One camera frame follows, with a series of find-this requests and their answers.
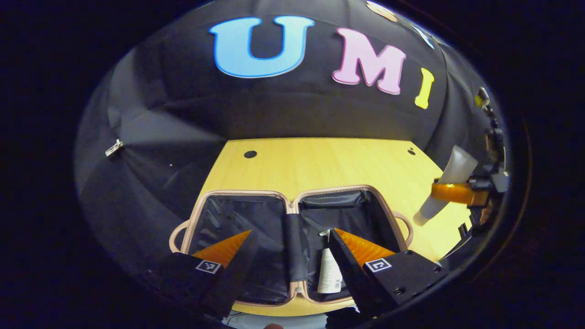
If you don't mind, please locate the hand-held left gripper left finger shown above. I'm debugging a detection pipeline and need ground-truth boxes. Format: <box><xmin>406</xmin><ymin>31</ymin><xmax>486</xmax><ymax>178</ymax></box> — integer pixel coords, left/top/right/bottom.
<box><xmin>157</xmin><ymin>229</ymin><xmax>259</xmax><ymax>321</ymax></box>

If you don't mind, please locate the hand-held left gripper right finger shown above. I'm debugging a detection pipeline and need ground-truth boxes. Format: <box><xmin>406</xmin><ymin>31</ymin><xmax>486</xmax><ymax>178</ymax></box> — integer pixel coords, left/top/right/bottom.
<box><xmin>328</xmin><ymin>228</ymin><xmax>452</xmax><ymax>320</ymax></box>

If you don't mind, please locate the white squeeze tube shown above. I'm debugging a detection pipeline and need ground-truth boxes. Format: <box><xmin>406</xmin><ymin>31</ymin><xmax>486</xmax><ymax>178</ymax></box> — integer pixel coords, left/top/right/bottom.
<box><xmin>412</xmin><ymin>145</ymin><xmax>479</xmax><ymax>227</ymax></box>

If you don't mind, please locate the white pump bottle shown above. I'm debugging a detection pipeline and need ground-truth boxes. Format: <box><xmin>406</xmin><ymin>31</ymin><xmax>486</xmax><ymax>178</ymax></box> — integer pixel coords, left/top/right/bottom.
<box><xmin>317</xmin><ymin>228</ymin><xmax>343</xmax><ymax>294</ymax></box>

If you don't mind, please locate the pink suitcase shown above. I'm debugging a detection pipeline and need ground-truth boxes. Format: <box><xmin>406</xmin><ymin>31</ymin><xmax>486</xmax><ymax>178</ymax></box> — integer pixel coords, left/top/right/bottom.
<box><xmin>169</xmin><ymin>185</ymin><xmax>415</xmax><ymax>308</ymax></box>

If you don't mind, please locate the black backdrop cloth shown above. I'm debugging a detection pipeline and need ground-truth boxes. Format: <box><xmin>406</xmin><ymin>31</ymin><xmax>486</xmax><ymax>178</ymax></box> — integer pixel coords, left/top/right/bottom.
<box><xmin>75</xmin><ymin>0</ymin><xmax>508</xmax><ymax>293</ymax></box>

